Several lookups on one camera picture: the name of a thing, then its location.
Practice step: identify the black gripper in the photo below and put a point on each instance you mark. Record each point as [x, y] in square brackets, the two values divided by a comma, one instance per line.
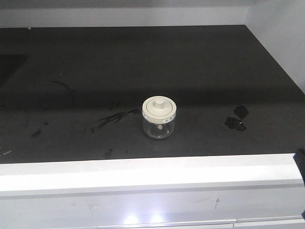
[299, 158]

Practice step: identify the glass jar with white lid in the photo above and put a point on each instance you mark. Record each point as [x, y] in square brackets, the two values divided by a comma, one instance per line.
[158, 117]

